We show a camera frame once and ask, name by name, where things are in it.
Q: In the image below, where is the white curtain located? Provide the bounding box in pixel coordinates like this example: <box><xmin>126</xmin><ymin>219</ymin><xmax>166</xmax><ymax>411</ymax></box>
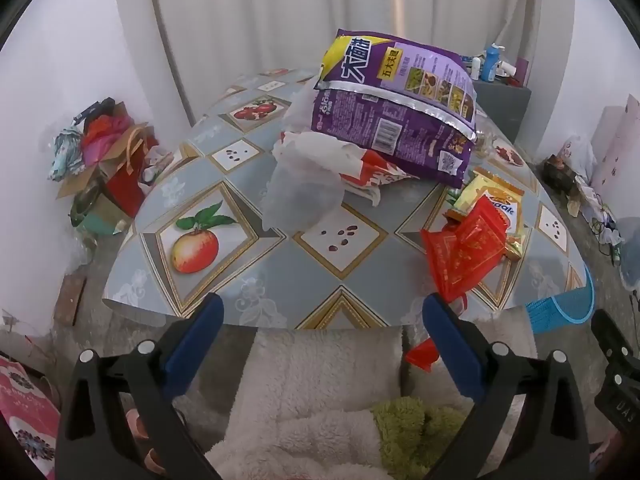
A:
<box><xmin>110</xmin><ymin>0</ymin><xmax>576</xmax><ymax>128</ymax></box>

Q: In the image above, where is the red plastic wrapper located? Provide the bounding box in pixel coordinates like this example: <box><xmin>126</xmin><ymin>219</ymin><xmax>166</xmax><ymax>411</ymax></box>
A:
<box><xmin>420</xmin><ymin>195</ymin><xmax>511</xmax><ymax>311</ymax></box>

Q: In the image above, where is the purple snack bag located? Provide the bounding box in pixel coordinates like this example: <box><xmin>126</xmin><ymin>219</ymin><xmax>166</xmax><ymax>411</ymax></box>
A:
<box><xmin>311</xmin><ymin>29</ymin><xmax>478</xmax><ymax>190</ymax></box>

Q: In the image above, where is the pink patterned roll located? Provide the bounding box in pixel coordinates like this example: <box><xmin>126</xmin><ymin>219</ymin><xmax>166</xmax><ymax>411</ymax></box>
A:
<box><xmin>591</xmin><ymin>94</ymin><xmax>640</xmax><ymax>196</ymax></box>

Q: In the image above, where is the white printed plastic bag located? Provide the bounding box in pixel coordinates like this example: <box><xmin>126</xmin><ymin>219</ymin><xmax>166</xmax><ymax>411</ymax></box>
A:
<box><xmin>560</xmin><ymin>135</ymin><xmax>598</xmax><ymax>183</ymax></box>

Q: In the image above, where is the red plastic scrap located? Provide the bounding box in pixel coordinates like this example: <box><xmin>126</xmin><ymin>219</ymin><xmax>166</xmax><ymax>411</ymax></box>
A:
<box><xmin>405</xmin><ymin>337</ymin><xmax>442</xmax><ymax>373</ymax></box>

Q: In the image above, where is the brown cardboard box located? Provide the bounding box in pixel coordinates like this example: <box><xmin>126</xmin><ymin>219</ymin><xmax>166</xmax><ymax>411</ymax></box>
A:
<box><xmin>55</xmin><ymin>102</ymin><xmax>151</xmax><ymax>201</ymax></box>

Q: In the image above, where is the translucent white plastic bag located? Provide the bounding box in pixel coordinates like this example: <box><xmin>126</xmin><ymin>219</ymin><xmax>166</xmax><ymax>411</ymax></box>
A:
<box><xmin>260</xmin><ymin>165</ymin><xmax>346</xmax><ymax>231</ymax></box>

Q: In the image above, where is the red pink cloth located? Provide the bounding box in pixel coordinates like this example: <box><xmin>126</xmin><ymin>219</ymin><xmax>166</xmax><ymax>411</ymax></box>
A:
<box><xmin>81</xmin><ymin>114</ymin><xmax>135</xmax><ymax>163</ymax></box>

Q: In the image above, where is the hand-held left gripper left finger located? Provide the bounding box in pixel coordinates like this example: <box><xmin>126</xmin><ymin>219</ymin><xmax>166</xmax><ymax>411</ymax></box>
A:
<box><xmin>55</xmin><ymin>292</ymin><xmax>224</xmax><ymax>480</ymax></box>

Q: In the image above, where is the yellow snack wrapper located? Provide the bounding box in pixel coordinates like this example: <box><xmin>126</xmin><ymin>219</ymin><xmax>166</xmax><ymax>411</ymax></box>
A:
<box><xmin>450</xmin><ymin>167</ymin><xmax>526</xmax><ymax>261</ymax></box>

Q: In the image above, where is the red white paper bag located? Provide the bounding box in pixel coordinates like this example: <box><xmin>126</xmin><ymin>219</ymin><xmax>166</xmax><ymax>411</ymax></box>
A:
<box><xmin>340</xmin><ymin>147</ymin><xmax>421</xmax><ymax>207</ymax></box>

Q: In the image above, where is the white fleece garment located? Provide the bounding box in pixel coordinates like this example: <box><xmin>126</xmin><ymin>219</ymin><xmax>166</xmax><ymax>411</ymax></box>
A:
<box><xmin>205</xmin><ymin>305</ymin><xmax>538</xmax><ymax>480</ymax></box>

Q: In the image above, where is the black object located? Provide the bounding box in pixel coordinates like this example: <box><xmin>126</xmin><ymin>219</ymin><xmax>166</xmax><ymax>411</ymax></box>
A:
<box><xmin>74</xmin><ymin>97</ymin><xmax>117</xmax><ymax>125</ymax></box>

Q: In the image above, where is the pink floral bag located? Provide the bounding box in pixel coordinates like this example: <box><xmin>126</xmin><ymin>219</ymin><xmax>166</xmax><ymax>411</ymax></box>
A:
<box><xmin>0</xmin><ymin>357</ymin><xmax>62</xmax><ymax>478</ymax></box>

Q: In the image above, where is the grey cabinet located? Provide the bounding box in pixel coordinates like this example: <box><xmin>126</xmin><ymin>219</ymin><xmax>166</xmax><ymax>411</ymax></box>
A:
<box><xmin>470</xmin><ymin>77</ymin><xmax>532</xmax><ymax>148</ymax></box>

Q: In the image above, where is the fruit print tablecloth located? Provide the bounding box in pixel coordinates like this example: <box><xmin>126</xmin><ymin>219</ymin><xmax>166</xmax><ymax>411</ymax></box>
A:
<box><xmin>102</xmin><ymin>67</ymin><xmax>588</xmax><ymax>331</ymax></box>

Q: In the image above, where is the dark brown pot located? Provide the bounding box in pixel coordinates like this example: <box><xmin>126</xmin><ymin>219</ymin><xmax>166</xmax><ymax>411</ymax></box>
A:
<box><xmin>542</xmin><ymin>154</ymin><xmax>583</xmax><ymax>193</ymax></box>

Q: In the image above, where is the blue plastic basin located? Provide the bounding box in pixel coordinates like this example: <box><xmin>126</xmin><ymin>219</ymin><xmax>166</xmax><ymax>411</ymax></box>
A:
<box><xmin>525</xmin><ymin>265</ymin><xmax>596</xmax><ymax>333</ymax></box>

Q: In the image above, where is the teal floral cloth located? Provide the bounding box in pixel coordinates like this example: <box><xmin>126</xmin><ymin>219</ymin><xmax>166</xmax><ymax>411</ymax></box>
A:
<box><xmin>48</xmin><ymin>127</ymin><xmax>85</xmax><ymax>182</ymax></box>

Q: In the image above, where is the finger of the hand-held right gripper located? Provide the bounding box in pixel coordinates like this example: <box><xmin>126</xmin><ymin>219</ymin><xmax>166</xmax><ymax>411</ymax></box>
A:
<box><xmin>591</xmin><ymin>309</ymin><xmax>636</xmax><ymax>361</ymax></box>

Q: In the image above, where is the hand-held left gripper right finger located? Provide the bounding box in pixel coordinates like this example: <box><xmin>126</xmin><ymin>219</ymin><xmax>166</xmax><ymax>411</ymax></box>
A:
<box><xmin>422</xmin><ymin>292</ymin><xmax>591</xmax><ymax>480</ymax></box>

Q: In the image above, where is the brown brick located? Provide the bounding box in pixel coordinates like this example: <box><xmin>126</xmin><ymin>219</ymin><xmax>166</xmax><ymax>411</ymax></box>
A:
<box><xmin>54</xmin><ymin>275</ymin><xmax>87</xmax><ymax>328</ymax></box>

